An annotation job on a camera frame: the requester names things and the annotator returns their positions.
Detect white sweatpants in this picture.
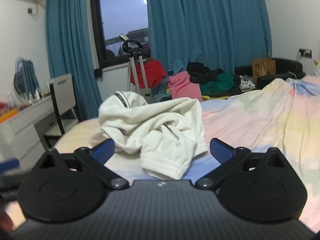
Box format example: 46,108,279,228
91,91,208,180

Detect pastel duvet bedding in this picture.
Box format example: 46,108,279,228
55,76,319,231

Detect green garment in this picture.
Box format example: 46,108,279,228
200,73,234,97

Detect white desk with drawers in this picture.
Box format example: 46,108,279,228
1,96,54,174

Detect white black chair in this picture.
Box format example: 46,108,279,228
43,74,79,148

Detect pink garment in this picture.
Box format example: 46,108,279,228
167,71,202,102

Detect black garment pile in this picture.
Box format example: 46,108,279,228
187,62,224,85

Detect brown paper bag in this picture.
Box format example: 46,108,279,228
252,58,276,83

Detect round vanity mirror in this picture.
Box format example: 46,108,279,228
13,57,40,105

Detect black armchair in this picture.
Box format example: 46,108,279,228
234,58,305,89

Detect red garment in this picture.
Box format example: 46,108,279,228
135,58,167,88

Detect blue curtain left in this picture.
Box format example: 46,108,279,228
46,0,102,121

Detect blue curtain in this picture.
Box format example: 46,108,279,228
147,0,272,75
46,0,102,121

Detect blue curtain right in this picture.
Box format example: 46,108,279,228
147,0,272,75

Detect dark framed window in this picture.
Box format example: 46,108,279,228
90,0,151,68

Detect wall power socket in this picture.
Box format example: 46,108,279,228
299,48,312,59

